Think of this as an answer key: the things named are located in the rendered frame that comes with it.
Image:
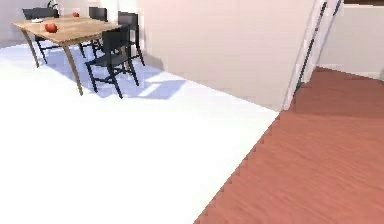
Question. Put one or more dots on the black and white kettle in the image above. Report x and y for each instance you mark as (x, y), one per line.
(52, 4)

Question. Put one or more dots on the large red apple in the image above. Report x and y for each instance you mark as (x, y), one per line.
(51, 27)

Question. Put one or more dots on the white bowl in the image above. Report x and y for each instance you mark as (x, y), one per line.
(37, 20)

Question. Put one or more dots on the small red apple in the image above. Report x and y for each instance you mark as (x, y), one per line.
(76, 14)

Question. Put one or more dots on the black wooden chair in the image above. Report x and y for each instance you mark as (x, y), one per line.
(128, 20)
(98, 13)
(113, 56)
(40, 13)

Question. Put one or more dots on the light wooden dining table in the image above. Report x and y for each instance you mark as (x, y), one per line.
(71, 30)

